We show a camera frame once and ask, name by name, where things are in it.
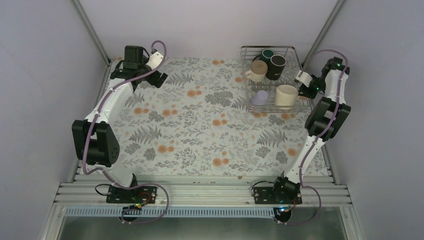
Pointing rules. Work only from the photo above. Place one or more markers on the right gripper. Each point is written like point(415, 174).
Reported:
point(307, 93)

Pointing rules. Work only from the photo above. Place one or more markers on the beige white mug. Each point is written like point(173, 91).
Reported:
point(257, 71)

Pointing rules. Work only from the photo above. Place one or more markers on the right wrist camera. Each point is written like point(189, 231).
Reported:
point(304, 78)

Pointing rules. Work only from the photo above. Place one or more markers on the aluminium front rail frame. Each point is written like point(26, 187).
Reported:
point(188, 196)

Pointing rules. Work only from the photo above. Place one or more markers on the dark green mug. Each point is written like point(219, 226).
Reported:
point(266, 55)

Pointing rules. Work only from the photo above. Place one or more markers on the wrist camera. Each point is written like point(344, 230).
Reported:
point(304, 78)
point(155, 60)

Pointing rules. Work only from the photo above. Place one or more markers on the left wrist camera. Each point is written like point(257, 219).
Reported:
point(155, 60)

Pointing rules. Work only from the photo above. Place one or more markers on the lilac plastic cup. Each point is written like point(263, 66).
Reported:
point(260, 98)

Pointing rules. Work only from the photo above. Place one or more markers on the floral table mat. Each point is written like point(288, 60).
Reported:
point(198, 123)

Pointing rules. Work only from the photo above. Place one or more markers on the black mug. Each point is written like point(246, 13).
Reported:
point(275, 67)

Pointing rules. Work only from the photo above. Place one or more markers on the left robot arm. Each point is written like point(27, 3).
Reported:
point(94, 138)

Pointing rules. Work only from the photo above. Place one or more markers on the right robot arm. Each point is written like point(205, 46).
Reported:
point(323, 123)

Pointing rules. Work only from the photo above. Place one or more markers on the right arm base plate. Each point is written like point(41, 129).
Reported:
point(268, 196)

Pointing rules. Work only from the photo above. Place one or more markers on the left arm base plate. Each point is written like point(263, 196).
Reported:
point(142, 195)

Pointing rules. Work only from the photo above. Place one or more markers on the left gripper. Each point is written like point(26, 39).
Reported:
point(152, 80)

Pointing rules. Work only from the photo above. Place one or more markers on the cream ribbed mug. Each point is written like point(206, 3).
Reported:
point(286, 96)

